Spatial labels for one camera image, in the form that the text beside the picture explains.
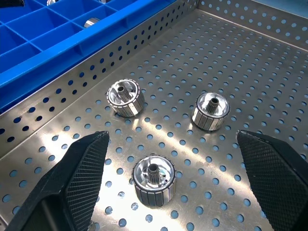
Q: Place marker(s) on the perforated metal tray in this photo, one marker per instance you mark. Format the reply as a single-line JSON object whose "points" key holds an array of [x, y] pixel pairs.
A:
{"points": [[192, 72]]}

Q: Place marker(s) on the blue compartment tray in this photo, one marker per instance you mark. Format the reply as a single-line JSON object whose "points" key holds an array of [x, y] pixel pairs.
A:
{"points": [[60, 60]]}

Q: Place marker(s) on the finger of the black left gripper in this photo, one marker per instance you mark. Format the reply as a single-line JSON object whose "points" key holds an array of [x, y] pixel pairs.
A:
{"points": [[14, 2]]}

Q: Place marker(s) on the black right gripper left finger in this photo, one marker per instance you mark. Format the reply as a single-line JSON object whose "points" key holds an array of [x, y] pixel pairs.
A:
{"points": [[79, 173]]}

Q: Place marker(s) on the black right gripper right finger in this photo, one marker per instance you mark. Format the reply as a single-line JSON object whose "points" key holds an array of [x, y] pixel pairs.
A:
{"points": [[276, 178]]}

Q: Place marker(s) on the metal nut on tray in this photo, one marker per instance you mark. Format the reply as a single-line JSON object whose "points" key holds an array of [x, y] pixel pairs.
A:
{"points": [[154, 183]]}

